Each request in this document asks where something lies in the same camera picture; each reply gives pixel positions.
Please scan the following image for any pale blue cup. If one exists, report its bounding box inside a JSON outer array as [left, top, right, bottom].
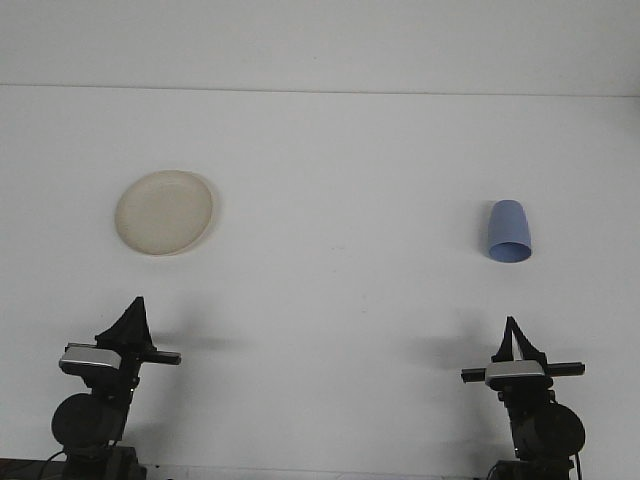
[[481, 199, 533, 264]]

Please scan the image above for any pale round plate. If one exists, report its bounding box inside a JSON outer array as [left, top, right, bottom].
[[114, 169, 220, 258]]

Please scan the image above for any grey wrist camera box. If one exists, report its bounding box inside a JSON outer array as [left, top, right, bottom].
[[483, 360, 546, 390], [58, 342, 124, 374]]

